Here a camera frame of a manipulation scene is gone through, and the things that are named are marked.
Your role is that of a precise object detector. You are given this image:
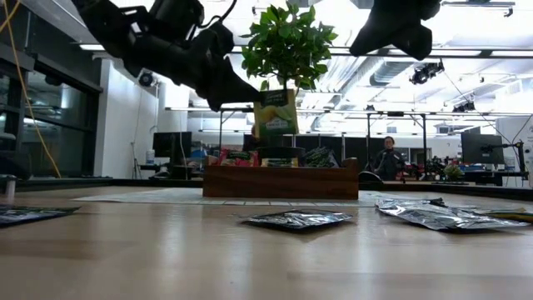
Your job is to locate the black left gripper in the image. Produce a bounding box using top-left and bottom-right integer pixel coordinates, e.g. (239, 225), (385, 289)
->
(123, 22), (264, 113)

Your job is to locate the yellow lemon lime tea packet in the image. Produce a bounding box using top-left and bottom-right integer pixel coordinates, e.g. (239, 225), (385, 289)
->
(478, 207), (533, 224)
(261, 157), (300, 168)
(252, 88), (300, 138)

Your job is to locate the red strawberry tea packet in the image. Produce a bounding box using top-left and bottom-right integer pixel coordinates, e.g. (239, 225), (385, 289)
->
(218, 148), (260, 168)

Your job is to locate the wooden tea organizer box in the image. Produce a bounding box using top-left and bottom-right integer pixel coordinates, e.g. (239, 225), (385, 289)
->
(202, 157), (360, 200)

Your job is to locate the green potted plant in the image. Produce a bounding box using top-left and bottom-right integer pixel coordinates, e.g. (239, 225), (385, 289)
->
(240, 2), (339, 168)

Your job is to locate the black computer monitor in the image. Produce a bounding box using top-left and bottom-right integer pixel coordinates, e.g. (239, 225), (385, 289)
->
(460, 132), (506, 166)
(152, 131), (193, 158)

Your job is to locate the person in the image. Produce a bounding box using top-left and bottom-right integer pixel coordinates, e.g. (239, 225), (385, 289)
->
(371, 135), (407, 181)

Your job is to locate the small background plant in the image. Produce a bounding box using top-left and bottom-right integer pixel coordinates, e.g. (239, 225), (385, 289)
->
(443, 164), (464, 181)

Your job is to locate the black hanging camera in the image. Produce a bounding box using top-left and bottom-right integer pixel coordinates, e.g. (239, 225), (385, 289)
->
(409, 60), (446, 86)

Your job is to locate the round black camera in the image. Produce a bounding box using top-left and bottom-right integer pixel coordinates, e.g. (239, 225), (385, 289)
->
(137, 70), (156, 88)

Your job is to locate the yellow cable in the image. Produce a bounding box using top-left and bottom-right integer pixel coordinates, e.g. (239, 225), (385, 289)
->
(0, 0), (62, 179)

